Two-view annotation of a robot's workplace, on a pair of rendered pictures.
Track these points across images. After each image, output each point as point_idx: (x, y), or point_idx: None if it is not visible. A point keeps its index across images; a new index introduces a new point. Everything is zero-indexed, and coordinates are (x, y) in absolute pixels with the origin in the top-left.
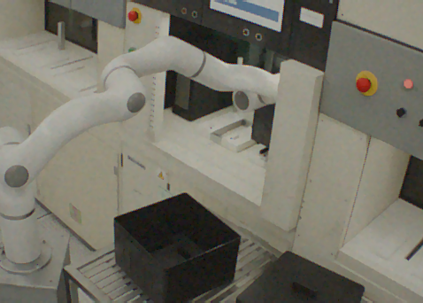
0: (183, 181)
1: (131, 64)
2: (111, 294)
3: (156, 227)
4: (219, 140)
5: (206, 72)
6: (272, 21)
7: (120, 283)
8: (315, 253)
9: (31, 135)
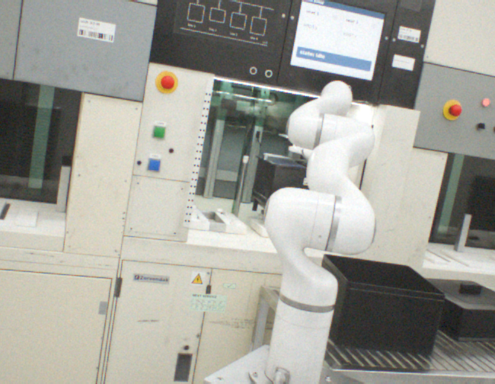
0: (235, 272)
1: (322, 110)
2: (394, 364)
3: None
4: (223, 227)
5: None
6: (363, 71)
7: (378, 355)
8: None
9: (350, 182)
